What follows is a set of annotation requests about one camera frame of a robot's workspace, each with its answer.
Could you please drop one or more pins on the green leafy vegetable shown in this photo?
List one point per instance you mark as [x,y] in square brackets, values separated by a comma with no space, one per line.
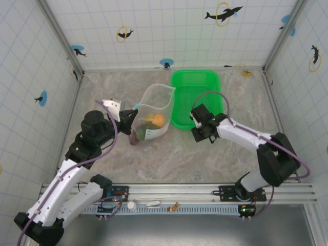
[143,130]

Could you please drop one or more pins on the dark purple long food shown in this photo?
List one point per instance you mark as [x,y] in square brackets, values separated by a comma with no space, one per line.
[133,140]

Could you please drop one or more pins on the small yellow food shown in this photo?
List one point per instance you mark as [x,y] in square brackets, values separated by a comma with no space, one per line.
[149,118]

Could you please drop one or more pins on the yellow orange fruit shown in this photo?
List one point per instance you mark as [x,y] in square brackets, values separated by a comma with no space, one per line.
[159,120]

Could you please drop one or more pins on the clear zip-top bag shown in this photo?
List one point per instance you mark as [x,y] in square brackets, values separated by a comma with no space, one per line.
[156,97]

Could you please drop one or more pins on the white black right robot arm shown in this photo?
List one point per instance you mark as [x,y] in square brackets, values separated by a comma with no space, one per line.
[243,133]

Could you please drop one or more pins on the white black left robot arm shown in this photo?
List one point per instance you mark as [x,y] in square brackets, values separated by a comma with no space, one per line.
[59,189]

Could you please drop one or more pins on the light blue zipper slider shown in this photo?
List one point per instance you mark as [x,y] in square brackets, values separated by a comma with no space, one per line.
[137,105]

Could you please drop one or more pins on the green plastic basket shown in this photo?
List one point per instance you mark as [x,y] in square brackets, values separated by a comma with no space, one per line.
[194,84]

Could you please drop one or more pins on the blue circle fish sticker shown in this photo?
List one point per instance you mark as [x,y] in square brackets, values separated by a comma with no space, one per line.
[166,62]
[78,50]
[42,98]

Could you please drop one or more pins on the small yellow sticker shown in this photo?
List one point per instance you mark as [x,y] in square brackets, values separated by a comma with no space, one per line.
[246,73]

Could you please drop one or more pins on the small orange toy figure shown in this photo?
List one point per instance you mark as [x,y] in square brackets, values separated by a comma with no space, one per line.
[173,207]

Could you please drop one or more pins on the white bottle cap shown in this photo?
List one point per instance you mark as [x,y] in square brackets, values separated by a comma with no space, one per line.
[132,205]

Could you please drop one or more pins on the small white object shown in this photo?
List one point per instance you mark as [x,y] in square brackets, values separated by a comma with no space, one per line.
[153,204]

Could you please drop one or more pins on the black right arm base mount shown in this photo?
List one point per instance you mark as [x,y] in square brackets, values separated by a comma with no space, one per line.
[225,192]

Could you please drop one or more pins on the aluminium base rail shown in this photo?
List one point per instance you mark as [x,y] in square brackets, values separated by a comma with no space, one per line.
[174,191]

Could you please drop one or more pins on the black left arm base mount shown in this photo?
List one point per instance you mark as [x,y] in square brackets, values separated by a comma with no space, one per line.
[120,192]

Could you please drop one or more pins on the aluminium frame post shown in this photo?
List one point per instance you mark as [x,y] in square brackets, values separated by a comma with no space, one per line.
[62,38]
[275,51]

